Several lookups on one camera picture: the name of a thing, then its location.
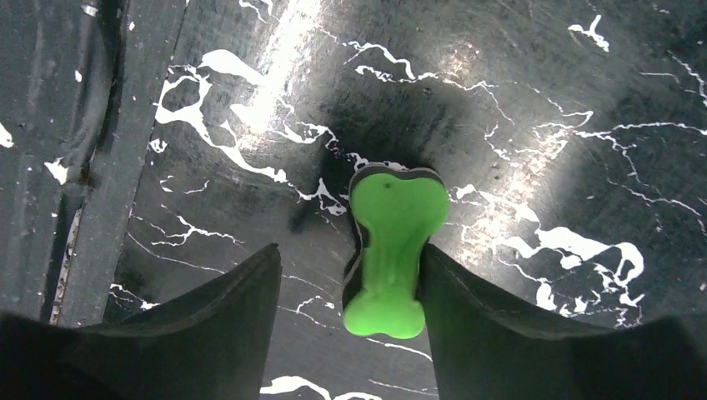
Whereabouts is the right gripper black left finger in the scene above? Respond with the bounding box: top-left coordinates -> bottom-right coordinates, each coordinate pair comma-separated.
1,243 -> 282,399

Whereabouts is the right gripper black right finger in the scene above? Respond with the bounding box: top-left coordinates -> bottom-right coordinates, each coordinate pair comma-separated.
420,244 -> 706,399

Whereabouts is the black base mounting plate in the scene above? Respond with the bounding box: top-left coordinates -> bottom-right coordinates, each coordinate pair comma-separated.
1,1 -> 187,328

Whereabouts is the green bone-shaped whiteboard eraser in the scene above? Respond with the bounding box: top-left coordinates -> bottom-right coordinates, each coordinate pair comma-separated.
343,162 -> 449,339

